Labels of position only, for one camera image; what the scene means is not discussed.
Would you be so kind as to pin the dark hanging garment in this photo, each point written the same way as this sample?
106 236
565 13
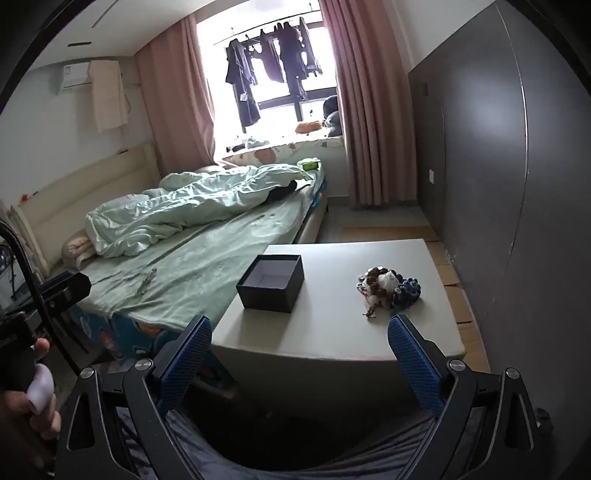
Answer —
271 55
311 50
292 60
242 78

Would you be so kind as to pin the pink curtain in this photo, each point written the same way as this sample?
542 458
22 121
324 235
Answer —
180 92
369 115

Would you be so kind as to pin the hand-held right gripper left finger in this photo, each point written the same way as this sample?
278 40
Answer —
184 357

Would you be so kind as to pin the printed window seat cushion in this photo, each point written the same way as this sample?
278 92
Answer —
286 150

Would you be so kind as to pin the light clothes heap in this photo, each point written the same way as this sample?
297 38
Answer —
247 143

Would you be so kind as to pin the green bed sheet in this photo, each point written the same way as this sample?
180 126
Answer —
184 263

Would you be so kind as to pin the pile of beaded jewelry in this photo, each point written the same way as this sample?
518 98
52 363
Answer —
385 286

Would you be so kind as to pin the white air conditioner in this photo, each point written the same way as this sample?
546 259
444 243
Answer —
74 76

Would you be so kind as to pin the dark clothes bundle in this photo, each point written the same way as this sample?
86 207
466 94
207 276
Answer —
333 115

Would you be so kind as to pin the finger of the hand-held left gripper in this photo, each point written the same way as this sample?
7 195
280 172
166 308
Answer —
71 290

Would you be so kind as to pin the clothes rail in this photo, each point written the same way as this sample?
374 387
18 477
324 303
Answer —
221 40

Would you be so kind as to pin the cream upholstered bed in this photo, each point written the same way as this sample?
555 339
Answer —
92 184

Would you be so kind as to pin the pink pillow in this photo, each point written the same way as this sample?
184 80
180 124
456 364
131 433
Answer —
74 247

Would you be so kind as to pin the dark gift box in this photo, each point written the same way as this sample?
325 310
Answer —
265 300

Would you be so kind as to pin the black cloth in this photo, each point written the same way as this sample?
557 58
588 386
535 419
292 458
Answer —
281 190

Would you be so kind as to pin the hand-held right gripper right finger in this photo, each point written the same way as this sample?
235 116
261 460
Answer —
411 364

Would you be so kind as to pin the cream hanging towel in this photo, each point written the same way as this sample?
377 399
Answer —
108 97

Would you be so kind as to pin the person's left hand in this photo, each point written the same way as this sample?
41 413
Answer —
40 390

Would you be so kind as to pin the light green quilt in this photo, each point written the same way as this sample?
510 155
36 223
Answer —
184 207

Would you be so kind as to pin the person's dark trousers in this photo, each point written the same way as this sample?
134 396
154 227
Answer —
323 454

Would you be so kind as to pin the orange plush toy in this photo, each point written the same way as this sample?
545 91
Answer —
308 125

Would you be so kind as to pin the grey wardrobe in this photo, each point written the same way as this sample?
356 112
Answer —
485 161

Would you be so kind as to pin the white low table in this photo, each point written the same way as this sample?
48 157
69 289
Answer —
332 332

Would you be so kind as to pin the green packet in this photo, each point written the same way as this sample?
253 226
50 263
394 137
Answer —
309 164

